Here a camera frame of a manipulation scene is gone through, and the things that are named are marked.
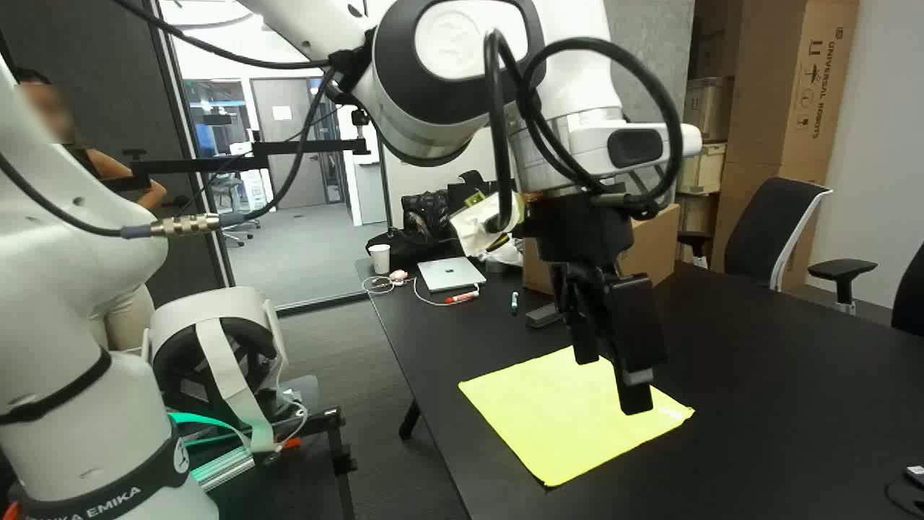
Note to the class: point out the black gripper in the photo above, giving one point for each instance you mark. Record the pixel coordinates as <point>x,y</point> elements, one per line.
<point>579,242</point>

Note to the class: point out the white paper cup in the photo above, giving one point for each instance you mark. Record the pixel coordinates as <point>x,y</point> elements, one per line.
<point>378,259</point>

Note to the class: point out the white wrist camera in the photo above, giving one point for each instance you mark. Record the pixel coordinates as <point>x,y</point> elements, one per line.
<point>647,146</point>

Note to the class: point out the white VR headset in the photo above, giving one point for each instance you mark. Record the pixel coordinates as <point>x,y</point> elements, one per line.
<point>219,353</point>

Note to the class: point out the brown cardboard box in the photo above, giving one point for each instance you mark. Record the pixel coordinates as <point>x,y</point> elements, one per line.
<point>654,252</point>

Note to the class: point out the black office chair white frame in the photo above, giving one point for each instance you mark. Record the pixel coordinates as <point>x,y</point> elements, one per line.
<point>768,230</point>

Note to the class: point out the stacked cardboard boxes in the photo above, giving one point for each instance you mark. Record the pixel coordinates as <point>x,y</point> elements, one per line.
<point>709,109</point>

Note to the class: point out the tall cardboard box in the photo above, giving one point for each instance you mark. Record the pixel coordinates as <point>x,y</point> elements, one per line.
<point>790,83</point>

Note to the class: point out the black chair armrest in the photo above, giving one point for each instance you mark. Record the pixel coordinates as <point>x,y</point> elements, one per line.
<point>842,274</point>

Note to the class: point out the yellow cloth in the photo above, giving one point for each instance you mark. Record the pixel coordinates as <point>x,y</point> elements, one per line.
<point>565,421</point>

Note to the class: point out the seated person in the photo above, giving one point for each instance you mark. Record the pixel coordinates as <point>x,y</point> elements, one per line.
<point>53,115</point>

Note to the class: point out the black equipment pile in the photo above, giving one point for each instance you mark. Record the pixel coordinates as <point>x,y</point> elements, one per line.
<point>426,230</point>

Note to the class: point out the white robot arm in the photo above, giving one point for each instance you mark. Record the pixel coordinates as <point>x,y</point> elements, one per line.
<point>84,430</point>

